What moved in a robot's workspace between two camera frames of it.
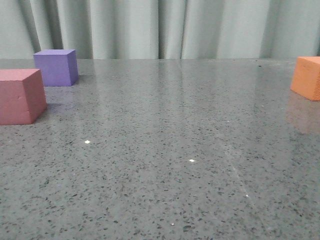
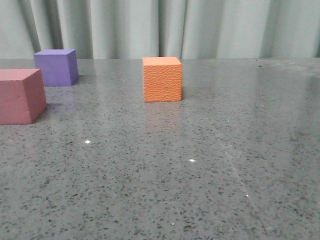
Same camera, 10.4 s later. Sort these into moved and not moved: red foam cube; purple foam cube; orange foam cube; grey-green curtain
Moved: orange foam cube
Not moved: red foam cube; grey-green curtain; purple foam cube
